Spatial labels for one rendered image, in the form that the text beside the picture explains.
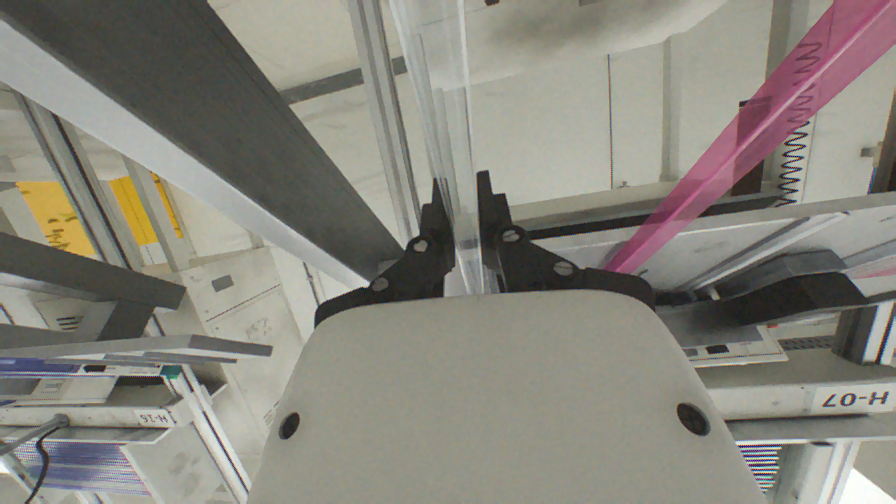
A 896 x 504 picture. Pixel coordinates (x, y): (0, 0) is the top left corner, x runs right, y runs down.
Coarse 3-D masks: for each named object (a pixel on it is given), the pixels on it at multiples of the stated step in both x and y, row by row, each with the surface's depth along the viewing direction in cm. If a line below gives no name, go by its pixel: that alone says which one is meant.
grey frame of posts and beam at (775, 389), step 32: (352, 0) 34; (384, 32) 37; (384, 64) 35; (384, 96) 37; (384, 160) 39; (416, 192) 43; (416, 224) 41; (864, 320) 37; (800, 352) 43; (832, 352) 42; (864, 352) 38; (704, 384) 41; (736, 384) 39; (768, 384) 38; (800, 384) 37; (832, 384) 37; (736, 416) 40; (768, 416) 39; (800, 416) 39; (832, 448) 43; (832, 480) 44
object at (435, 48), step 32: (416, 0) 4; (448, 0) 4; (416, 32) 5; (448, 32) 5; (416, 64) 5; (448, 64) 5; (416, 96) 6; (448, 96) 6; (448, 128) 7; (448, 160) 8; (448, 192) 9; (480, 256) 14; (480, 288) 19
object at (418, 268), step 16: (416, 240) 10; (432, 240) 10; (416, 256) 9; (432, 256) 9; (400, 272) 9; (416, 272) 9; (432, 272) 9; (400, 288) 8; (416, 288) 8; (432, 288) 9
